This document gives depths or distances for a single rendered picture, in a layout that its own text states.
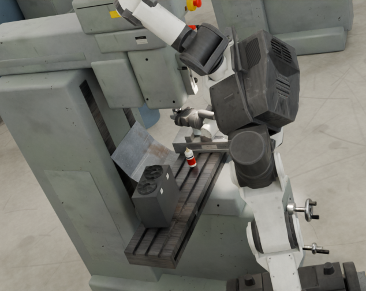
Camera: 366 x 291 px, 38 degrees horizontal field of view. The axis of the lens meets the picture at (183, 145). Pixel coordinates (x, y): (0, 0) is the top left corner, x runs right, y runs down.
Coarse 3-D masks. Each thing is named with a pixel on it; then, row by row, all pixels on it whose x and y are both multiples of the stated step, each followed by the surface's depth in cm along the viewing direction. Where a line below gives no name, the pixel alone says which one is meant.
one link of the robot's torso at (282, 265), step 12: (300, 228) 205; (252, 240) 199; (300, 240) 200; (252, 252) 207; (276, 252) 206; (288, 252) 204; (300, 252) 203; (264, 264) 208; (276, 264) 205; (288, 264) 204; (276, 276) 206; (288, 276) 205; (276, 288) 207; (288, 288) 206; (300, 288) 208
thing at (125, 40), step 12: (96, 36) 227; (108, 36) 225; (120, 36) 222; (132, 36) 220; (144, 36) 218; (156, 36) 216; (108, 48) 229; (120, 48) 226; (132, 48) 224; (144, 48) 222
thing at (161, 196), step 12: (156, 168) 240; (168, 168) 240; (144, 180) 235; (156, 180) 234; (168, 180) 239; (144, 192) 228; (156, 192) 227; (168, 192) 238; (144, 204) 230; (156, 204) 228; (168, 204) 237; (144, 216) 235; (156, 216) 233; (168, 216) 236
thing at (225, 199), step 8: (224, 168) 272; (224, 176) 267; (216, 184) 263; (224, 184) 262; (232, 184) 260; (216, 192) 258; (224, 192) 257; (232, 192) 255; (208, 200) 258; (216, 200) 256; (224, 200) 254; (232, 200) 252; (240, 200) 257; (208, 208) 262; (216, 208) 260; (224, 208) 258; (232, 208) 256; (240, 208) 257
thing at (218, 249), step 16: (288, 176) 273; (288, 192) 271; (208, 224) 271; (224, 224) 267; (240, 224) 262; (192, 240) 284; (208, 240) 279; (224, 240) 275; (240, 240) 270; (192, 256) 293; (208, 256) 288; (224, 256) 283; (240, 256) 278; (304, 256) 300; (176, 272) 309; (192, 272) 303; (208, 272) 297; (224, 272) 292; (240, 272) 287; (256, 272) 282
